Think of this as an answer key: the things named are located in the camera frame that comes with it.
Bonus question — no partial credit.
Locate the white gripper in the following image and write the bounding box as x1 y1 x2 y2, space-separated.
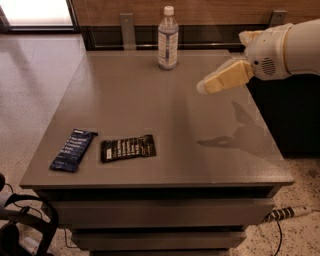
197 23 292 95

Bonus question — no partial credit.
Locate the black chocolate rxbar wrapper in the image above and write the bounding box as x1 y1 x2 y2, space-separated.
100 134 157 163

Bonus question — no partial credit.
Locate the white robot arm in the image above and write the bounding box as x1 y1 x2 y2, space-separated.
197 19 320 95

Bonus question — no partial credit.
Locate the blue blueberry rxbar wrapper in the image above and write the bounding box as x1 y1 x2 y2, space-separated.
49 129 97 173

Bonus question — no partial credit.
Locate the clear plastic water bottle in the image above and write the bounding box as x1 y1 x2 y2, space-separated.
158 6 179 70

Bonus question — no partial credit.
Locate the grey drawer cabinet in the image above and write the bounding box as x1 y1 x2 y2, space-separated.
21 51 293 256

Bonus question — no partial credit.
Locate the right metal wall bracket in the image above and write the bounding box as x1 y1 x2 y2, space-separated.
269 10 287 27

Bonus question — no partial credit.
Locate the metal wall bracket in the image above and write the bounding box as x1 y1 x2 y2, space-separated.
269 10 287 27
120 13 136 51

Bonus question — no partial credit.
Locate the left metal wall bracket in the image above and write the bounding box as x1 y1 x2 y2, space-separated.
120 13 136 51

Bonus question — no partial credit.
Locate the striped cable plug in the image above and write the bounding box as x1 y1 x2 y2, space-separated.
263 206 311 222

